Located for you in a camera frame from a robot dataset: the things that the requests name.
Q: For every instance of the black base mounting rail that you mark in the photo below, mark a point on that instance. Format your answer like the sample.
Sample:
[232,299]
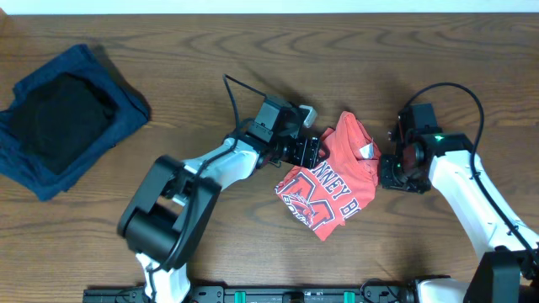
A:
[218,294]

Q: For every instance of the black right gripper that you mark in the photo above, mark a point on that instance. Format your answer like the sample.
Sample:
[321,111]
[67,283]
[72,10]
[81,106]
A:
[387,180]

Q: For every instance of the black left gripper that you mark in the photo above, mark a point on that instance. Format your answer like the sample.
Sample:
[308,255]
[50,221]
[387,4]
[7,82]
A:
[314,151]

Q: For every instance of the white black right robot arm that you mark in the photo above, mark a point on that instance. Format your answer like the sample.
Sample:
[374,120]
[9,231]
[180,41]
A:
[507,249]

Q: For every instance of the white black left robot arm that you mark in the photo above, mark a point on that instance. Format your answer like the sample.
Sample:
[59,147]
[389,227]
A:
[167,216]

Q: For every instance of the folded navy blue garment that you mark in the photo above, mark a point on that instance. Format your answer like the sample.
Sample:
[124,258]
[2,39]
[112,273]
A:
[132,113]

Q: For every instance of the red t-shirt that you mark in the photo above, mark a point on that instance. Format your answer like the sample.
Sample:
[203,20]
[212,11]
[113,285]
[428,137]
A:
[340,186]

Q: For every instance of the folded black garment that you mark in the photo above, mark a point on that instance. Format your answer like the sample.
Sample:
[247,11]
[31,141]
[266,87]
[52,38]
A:
[61,119]

